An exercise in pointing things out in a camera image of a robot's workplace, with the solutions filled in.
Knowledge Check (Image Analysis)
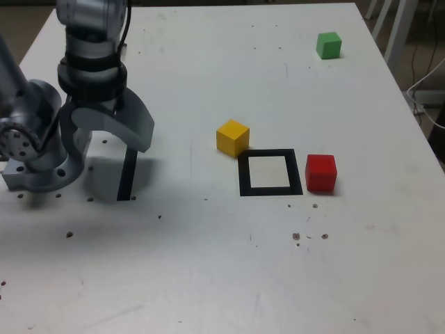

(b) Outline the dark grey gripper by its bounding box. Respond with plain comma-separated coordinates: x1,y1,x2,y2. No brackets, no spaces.
58,86,155,164

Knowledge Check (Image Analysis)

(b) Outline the yellow cube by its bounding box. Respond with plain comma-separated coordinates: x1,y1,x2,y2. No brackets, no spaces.
216,119,251,158

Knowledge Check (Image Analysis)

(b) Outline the red cube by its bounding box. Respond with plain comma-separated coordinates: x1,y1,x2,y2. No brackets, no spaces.
305,154,338,193

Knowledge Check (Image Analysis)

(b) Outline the green cube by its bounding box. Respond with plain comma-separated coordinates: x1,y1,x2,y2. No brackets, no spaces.
315,31,343,61

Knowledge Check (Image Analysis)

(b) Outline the black tape square outline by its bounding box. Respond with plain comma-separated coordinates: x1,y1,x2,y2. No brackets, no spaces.
237,148,304,197

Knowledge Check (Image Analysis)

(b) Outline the black tape strip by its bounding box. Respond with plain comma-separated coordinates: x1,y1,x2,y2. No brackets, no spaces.
116,145,139,202

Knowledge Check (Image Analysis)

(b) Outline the thin white furniture leg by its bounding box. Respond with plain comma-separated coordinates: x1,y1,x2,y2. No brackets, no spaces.
373,0,394,38
364,0,380,21

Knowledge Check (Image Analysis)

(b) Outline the thick white table leg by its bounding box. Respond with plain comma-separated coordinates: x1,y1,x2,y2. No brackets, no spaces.
384,0,418,69

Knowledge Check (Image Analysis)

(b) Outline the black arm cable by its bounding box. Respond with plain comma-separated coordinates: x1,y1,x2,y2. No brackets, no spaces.
116,0,133,56

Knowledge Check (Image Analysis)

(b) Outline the black floor cable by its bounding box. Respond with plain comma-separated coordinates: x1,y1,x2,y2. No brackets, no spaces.
411,41,439,118

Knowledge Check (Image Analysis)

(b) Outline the white floor cable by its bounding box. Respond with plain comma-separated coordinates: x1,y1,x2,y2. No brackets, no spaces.
405,57,445,130

